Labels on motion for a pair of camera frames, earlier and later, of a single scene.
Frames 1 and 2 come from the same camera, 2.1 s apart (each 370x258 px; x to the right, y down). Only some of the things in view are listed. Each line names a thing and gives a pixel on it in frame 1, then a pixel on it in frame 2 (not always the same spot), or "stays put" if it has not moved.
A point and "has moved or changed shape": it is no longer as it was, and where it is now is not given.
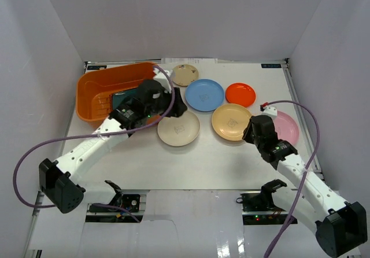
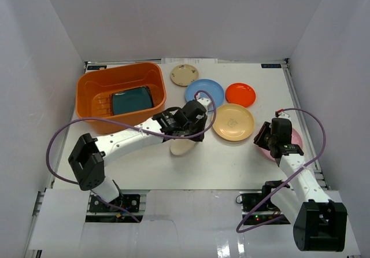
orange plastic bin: [94, 89] stays put
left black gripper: [172, 104] → [198, 128]
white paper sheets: [189, 61] stays put
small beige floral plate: [184, 74] stays put
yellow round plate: [230, 121] stays put
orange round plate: [240, 93] stays put
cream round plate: [179, 131] has moved or changed shape
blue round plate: [204, 95] stays put
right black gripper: [247, 133] → [259, 139]
